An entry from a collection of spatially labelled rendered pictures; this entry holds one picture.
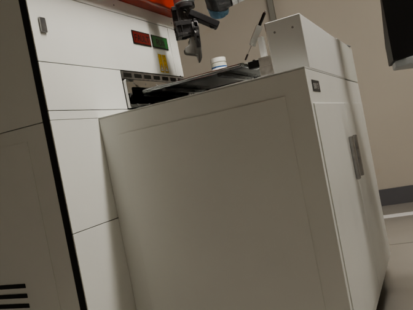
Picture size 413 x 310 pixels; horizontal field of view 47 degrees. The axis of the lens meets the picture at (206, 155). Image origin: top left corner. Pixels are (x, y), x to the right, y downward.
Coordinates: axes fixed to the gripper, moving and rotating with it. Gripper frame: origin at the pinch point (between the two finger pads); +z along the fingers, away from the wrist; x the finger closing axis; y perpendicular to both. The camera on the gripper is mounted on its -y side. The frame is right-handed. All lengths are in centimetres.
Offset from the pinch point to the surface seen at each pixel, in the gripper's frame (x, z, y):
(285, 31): 54, 7, -14
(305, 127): 60, 32, -13
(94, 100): 28.0, 11.9, 38.0
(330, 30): -169, -36, -126
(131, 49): 6.5, -6.0, 24.1
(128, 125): 33.2, 21.3, 29.6
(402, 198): -156, 96, -150
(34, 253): 37, 51, 61
